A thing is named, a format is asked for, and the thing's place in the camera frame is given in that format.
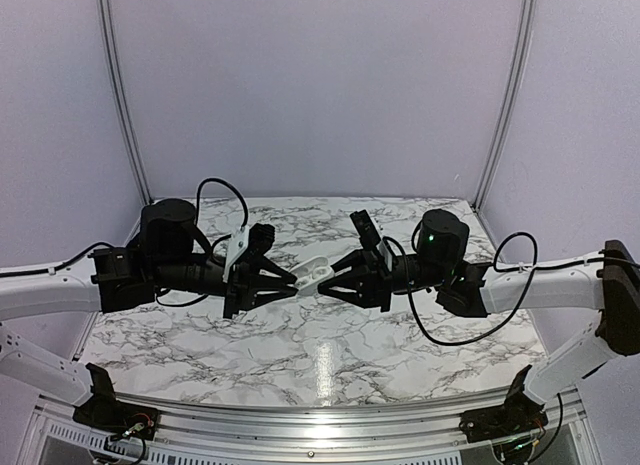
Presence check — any aluminium front rail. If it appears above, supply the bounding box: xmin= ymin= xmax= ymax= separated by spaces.
xmin=29 ymin=384 xmax=586 ymax=465

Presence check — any left aluminium corner post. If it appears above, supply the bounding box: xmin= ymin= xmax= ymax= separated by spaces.
xmin=97 ymin=0 xmax=153 ymax=205

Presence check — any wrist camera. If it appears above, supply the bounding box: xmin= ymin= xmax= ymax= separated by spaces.
xmin=350 ymin=210 xmax=394 ymax=272
xmin=223 ymin=223 xmax=275 ymax=283

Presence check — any right aluminium corner post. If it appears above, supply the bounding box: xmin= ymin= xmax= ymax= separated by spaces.
xmin=472 ymin=0 xmax=537 ymax=212

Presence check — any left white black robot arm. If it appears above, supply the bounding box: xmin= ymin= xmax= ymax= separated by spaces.
xmin=1 ymin=199 xmax=297 ymax=320

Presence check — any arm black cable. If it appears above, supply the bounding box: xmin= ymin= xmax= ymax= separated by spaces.
xmin=387 ymin=230 xmax=640 ymax=346
xmin=0 ymin=176 xmax=251 ymax=306

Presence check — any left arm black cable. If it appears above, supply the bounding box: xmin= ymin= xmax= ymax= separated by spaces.
xmin=0 ymin=176 xmax=251 ymax=306

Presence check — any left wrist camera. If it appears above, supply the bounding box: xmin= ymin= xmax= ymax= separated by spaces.
xmin=223 ymin=223 xmax=275 ymax=283

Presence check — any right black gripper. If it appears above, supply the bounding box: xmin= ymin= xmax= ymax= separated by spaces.
xmin=317 ymin=247 xmax=450 ymax=313

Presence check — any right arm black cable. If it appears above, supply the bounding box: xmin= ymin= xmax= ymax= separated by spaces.
xmin=387 ymin=230 xmax=640 ymax=346

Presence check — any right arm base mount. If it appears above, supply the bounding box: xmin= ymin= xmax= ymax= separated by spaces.
xmin=459 ymin=365 xmax=548 ymax=443

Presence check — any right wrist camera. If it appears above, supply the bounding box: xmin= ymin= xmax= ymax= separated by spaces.
xmin=350 ymin=210 xmax=394 ymax=272

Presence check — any aluminium corner post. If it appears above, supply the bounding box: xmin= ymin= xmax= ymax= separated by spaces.
xmin=472 ymin=0 xmax=537 ymax=212
xmin=97 ymin=0 xmax=153 ymax=205

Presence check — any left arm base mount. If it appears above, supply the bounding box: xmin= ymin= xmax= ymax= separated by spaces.
xmin=73 ymin=364 xmax=160 ymax=440

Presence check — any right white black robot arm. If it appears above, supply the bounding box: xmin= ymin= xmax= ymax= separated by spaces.
xmin=317 ymin=209 xmax=639 ymax=433

